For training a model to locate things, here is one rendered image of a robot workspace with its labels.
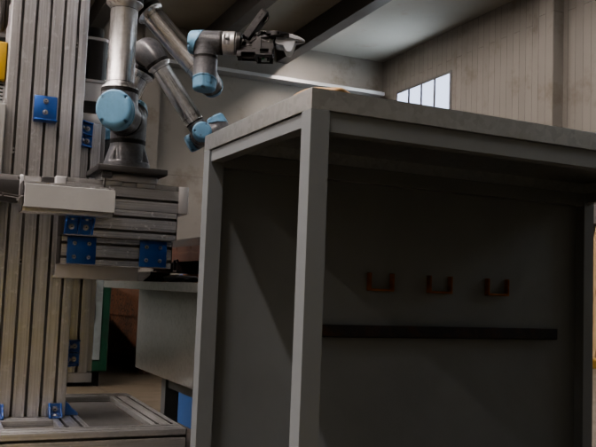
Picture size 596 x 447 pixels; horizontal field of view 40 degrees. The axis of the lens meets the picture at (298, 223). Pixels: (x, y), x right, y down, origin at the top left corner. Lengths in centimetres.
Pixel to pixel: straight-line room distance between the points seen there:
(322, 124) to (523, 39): 1078
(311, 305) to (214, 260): 57
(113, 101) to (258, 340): 90
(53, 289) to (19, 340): 19
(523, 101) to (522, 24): 113
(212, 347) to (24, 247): 96
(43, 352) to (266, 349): 93
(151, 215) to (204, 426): 86
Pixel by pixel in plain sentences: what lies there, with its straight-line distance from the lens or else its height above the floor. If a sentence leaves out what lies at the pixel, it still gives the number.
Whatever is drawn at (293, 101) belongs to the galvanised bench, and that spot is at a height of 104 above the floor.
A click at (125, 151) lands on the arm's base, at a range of 267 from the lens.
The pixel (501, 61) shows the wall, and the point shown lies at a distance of 1257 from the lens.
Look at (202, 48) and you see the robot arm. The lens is 259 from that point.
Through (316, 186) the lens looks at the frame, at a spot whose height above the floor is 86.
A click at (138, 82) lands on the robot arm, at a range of 338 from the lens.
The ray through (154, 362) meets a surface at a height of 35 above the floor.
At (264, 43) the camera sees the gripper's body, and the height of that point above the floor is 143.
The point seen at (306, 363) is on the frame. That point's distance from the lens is 151.
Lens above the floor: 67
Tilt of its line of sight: 5 degrees up
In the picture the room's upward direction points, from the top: 2 degrees clockwise
